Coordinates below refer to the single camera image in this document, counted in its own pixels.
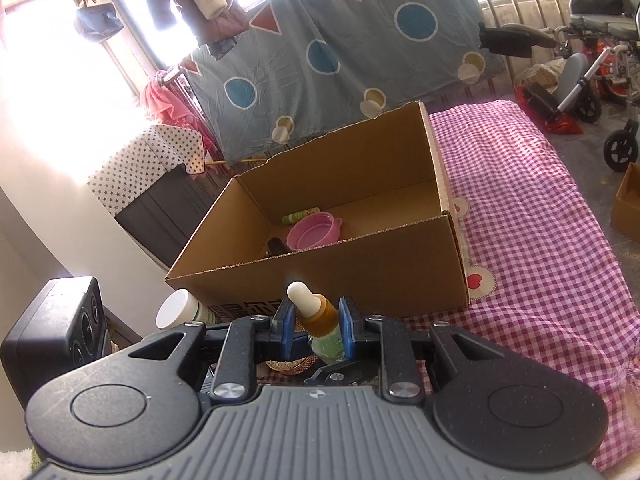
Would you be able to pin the wheelchair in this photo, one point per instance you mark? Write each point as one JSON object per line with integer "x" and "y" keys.
{"x": 600, "y": 22}

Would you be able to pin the pink checkered cloth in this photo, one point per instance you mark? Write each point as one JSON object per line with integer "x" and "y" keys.
{"x": 525, "y": 210}

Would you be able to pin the dark wooden cabinet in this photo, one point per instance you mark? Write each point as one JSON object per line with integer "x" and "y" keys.
{"x": 160, "y": 210}

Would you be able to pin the black padded wheelchair rest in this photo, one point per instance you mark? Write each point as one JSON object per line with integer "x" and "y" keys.
{"x": 515, "y": 35}

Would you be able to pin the pink garment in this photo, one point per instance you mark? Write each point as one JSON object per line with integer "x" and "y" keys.
{"x": 165, "y": 102}

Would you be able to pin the dark blue hanging bag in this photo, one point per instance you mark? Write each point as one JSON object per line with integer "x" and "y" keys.
{"x": 97, "y": 22}

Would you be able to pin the dark grey cloth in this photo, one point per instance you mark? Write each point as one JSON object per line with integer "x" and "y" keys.
{"x": 220, "y": 47}

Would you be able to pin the green dropper bottle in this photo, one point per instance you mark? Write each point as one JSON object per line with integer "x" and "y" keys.
{"x": 320, "y": 315}

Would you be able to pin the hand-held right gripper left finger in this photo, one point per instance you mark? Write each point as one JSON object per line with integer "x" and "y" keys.
{"x": 286, "y": 330}

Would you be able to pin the blue patterned bedsheet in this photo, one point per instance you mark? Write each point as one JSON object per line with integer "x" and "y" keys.
{"x": 350, "y": 35}

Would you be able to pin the maroon jacket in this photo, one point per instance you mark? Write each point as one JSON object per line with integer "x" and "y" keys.
{"x": 220, "y": 25}

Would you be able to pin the brown round tin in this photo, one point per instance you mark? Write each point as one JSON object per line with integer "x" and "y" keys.
{"x": 287, "y": 364}

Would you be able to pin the pink plastic lid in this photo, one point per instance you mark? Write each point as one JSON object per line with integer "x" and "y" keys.
{"x": 312, "y": 232}

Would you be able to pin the yellow stick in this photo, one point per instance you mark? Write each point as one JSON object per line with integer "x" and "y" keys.
{"x": 240, "y": 161}

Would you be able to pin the red plastic bag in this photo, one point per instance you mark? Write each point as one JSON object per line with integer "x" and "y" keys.
{"x": 567, "y": 125}

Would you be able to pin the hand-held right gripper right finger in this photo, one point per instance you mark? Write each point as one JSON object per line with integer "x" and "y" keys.
{"x": 346, "y": 327}

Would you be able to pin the black key fob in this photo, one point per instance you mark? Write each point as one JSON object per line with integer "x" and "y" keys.
{"x": 275, "y": 246}

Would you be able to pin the white-lidded jar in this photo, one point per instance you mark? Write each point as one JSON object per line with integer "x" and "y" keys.
{"x": 177, "y": 309}

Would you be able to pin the white star-print cloth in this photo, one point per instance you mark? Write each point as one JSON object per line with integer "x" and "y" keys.
{"x": 130, "y": 160}

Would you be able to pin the black speaker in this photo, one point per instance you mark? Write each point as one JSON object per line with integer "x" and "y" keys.
{"x": 45, "y": 330}

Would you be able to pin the green tube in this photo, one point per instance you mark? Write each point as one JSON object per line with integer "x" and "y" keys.
{"x": 300, "y": 216}

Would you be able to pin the beige woven bag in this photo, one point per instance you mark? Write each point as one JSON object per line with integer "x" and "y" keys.
{"x": 542, "y": 77}

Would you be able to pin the small cardboard box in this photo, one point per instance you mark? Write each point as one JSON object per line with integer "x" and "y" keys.
{"x": 627, "y": 210}

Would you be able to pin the large cardboard box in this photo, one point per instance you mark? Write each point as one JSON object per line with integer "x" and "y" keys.
{"x": 375, "y": 280}

